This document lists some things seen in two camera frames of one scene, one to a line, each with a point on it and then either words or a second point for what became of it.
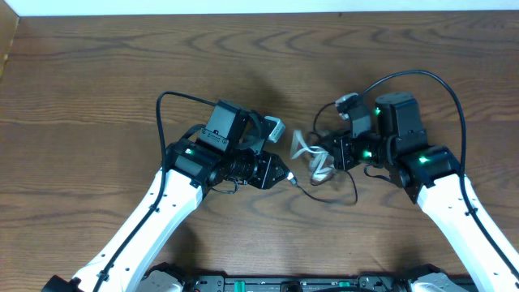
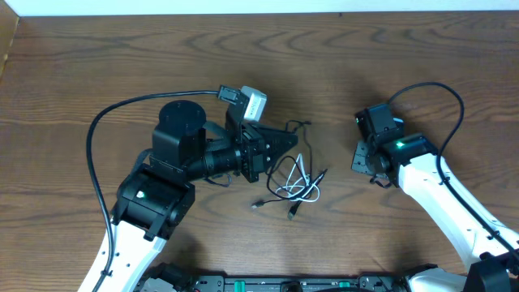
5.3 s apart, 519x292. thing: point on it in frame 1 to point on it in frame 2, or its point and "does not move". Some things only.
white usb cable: [322, 165] to [298, 186]
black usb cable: [292, 179] to [308, 188]
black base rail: [308, 283] does not move
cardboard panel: [9, 20] does not move
